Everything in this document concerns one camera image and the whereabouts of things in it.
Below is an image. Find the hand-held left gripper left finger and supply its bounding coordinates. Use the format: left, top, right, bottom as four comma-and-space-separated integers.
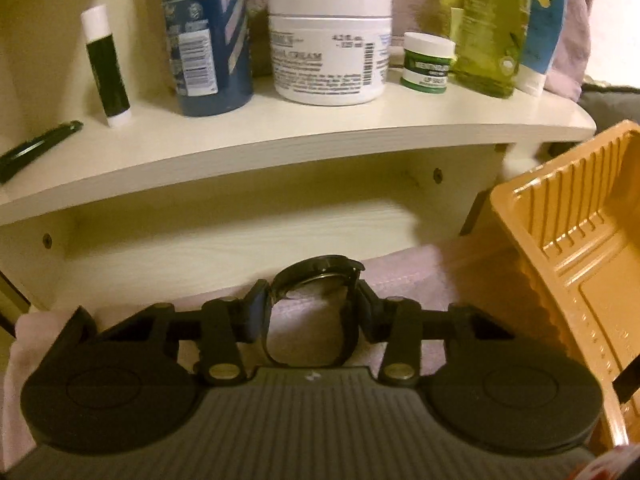
75, 279, 274, 387

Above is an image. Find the pink bed cloth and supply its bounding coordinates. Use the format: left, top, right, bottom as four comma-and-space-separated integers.
0, 242, 506, 461

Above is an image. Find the small green white jar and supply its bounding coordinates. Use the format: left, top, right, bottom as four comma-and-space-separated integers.
400, 31, 457, 94

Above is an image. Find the black tube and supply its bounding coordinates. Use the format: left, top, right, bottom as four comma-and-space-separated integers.
0, 120, 84, 184

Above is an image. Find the white cream jar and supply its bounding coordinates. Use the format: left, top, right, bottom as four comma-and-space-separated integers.
267, 0, 394, 107

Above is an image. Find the green white lip balm stick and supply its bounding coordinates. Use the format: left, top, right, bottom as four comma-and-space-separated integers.
81, 5, 132, 128

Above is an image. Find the olive green spray bottle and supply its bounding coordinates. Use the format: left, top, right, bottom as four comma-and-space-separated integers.
449, 0, 534, 99

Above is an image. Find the grey pillow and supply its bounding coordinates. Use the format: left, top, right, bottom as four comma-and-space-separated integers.
580, 80, 640, 137

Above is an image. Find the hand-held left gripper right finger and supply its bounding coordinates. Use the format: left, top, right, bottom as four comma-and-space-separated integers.
357, 280, 517, 387

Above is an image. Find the blue spray bottle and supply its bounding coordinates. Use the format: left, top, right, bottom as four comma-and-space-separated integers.
156, 0, 255, 117

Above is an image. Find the cream wooden shelf unit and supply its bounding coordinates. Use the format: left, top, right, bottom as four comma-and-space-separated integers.
0, 0, 598, 333

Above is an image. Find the orange plastic tray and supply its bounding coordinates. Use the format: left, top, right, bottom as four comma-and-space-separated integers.
489, 120, 640, 461

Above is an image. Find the white blue tube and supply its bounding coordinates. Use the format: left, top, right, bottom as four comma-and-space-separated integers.
515, 0, 572, 97

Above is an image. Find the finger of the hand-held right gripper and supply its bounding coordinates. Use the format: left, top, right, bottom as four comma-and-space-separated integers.
612, 367, 640, 407

